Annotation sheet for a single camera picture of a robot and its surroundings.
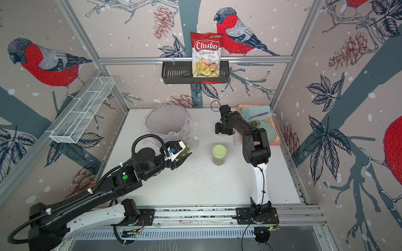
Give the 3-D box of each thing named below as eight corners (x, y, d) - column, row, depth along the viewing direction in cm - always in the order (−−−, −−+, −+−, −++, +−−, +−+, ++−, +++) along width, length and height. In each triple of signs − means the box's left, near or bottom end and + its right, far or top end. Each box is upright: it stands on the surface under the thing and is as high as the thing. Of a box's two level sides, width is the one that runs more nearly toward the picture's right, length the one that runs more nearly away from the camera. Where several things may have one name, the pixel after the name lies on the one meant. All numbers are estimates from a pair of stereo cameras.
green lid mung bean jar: (212, 167, 91) (213, 157, 81) (212, 155, 96) (213, 144, 87) (225, 167, 91) (227, 157, 81) (224, 155, 96) (226, 144, 87)
